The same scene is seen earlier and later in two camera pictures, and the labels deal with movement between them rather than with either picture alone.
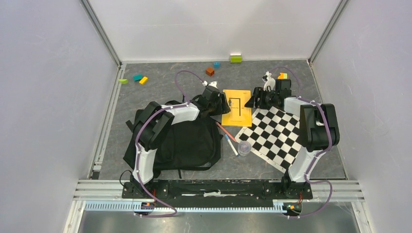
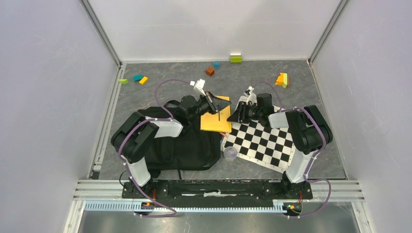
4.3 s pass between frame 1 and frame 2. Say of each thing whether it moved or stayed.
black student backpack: stayed
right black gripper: moved
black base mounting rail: stayed
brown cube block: stayed
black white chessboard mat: moved
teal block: stayed
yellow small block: stayed
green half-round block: stayed
